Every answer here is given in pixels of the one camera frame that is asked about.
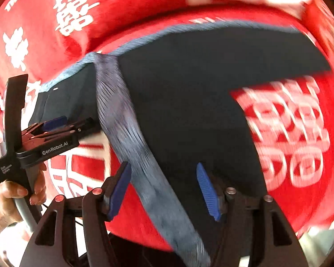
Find person's left hand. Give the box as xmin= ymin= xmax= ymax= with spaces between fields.
xmin=0 ymin=163 xmax=47 ymax=233

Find black pants with blue stripes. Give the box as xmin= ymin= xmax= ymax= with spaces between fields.
xmin=31 ymin=20 xmax=331 ymax=266

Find red wedding bed blanket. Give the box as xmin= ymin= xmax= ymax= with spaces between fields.
xmin=0 ymin=0 xmax=334 ymax=251

